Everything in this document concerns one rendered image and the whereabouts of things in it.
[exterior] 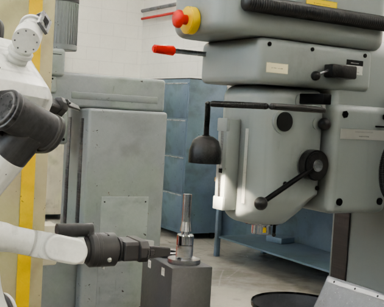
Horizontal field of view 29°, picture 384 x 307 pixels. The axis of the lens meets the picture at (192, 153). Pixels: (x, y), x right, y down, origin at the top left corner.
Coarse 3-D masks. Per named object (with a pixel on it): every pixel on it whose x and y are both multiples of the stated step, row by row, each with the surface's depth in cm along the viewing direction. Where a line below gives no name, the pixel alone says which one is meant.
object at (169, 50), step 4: (156, 44) 167; (152, 48) 168; (156, 48) 167; (160, 48) 167; (164, 48) 168; (168, 48) 168; (172, 48) 169; (156, 52) 168; (160, 52) 168; (164, 52) 168; (168, 52) 169; (172, 52) 169; (176, 52) 170; (180, 52) 171; (184, 52) 171; (188, 52) 172; (192, 52) 172; (196, 52) 173; (200, 52) 173; (204, 52) 174; (204, 56) 174
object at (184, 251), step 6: (180, 240) 199; (186, 240) 198; (192, 240) 199; (180, 246) 199; (186, 246) 198; (192, 246) 200; (180, 252) 199; (186, 252) 199; (192, 252) 200; (180, 258) 199; (186, 258) 199; (192, 258) 200
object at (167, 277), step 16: (144, 272) 211; (160, 272) 200; (176, 272) 194; (192, 272) 196; (208, 272) 198; (144, 288) 211; (160, 288) 200; (176, 288) 194; (192, 288) 196; (208, 288) 198; (144, 304) 210; (160, 304) 200; (176, 304) 194; (192, 304) 196; (208, 304) 198
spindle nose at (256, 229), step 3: (252, 225) 174; (255, 225) 173; (252, 228) 174; (255, 228) 173; (258, 228) 173; (261, 228) 172; (267, 228) 173; (270, 228) 174; (252, 231) 174; (255, 231) 173; (258, 231) 173; (261, 231) 172; (267, 231) 173; (270, 231) 174; (255, 234) 173; (258, 234) 173; (261, 234) 172; (264, 234) 173; (267, 234) 173; (270, 234) 174
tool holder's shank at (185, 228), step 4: (184, 196) 199; (188, 196) 199; (184, 200) 199; (188, 200) 199; (184, 204) 199; (188, 204) 199; (184, 208) 199; (188, 208) 199; (184, 212) 199; (188, 212) 200; (184, 216) 199; (188, 216) 200; (184, 220) 199; (188, 220) 199; (184, 224) 199; (188, 224) 199; (180, 228) 200; (184, 228) 199; (188, 228) 199; (184, 232) 199; (188, 232) 200
